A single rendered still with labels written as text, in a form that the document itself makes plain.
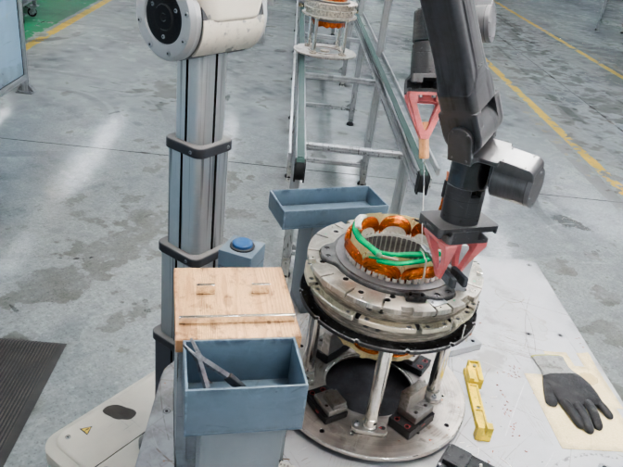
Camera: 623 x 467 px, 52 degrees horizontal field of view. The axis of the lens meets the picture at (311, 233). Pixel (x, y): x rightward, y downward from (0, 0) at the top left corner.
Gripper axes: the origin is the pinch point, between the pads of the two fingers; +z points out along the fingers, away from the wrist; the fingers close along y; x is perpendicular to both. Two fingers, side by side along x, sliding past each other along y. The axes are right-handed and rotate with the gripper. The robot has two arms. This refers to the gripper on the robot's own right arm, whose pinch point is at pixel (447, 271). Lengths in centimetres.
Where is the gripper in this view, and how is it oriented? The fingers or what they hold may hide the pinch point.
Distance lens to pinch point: 101.8
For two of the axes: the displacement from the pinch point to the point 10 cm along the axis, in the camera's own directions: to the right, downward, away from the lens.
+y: 9.4, -0.6, 3.5
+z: -1.0, 8.9, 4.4
